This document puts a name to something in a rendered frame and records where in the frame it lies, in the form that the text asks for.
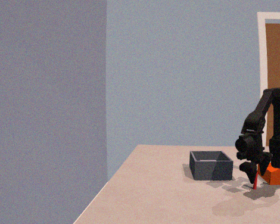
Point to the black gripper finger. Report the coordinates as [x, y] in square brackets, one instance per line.
[263, 166]
[251, 176]

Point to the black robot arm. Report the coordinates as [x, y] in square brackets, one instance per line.
[256, 121]

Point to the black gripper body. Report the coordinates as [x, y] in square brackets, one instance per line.
[256, 156]

